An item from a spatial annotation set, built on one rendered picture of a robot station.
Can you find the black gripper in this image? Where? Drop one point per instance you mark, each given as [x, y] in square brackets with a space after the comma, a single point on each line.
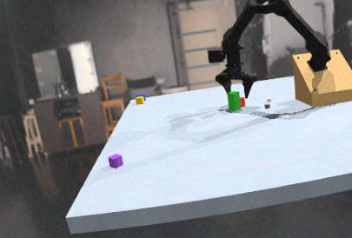
[248, 80]

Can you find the small purple block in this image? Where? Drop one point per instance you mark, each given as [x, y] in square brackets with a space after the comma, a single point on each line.
[115, 161]

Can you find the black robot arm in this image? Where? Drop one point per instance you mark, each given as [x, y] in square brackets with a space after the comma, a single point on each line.
[315, 41]

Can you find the red block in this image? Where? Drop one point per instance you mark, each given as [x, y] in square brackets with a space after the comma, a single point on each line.
[242, 101]

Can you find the green block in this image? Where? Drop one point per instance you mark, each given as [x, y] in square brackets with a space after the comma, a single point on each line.
[233, 96]
[234, 105]

